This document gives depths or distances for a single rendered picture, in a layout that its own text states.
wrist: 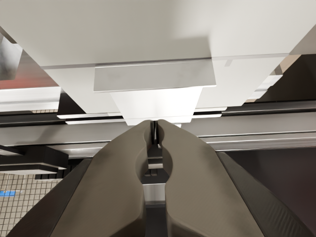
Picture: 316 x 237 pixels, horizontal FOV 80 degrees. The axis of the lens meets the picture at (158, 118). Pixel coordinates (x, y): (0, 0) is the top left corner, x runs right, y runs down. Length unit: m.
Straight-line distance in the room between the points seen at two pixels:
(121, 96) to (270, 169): 0.70
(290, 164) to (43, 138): 0.80
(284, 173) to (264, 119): 0.35
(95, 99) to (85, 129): 0.31
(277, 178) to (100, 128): 0.63
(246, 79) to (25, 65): 0.25
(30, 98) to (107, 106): 0.12
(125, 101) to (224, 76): 0.10
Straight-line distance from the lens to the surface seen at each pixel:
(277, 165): 0.84
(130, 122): 0.25
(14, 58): 0.35
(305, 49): 0.42
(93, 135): 0.49
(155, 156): 0.40
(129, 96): 0.19
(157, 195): 0.22
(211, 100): 0.21
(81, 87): 0.18
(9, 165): 0.52
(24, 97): 0.29
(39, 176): 0.70
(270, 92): 0.83
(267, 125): 0.53
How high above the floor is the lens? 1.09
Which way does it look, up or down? 21 degrees down
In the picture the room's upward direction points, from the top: 177 degrees clockwise
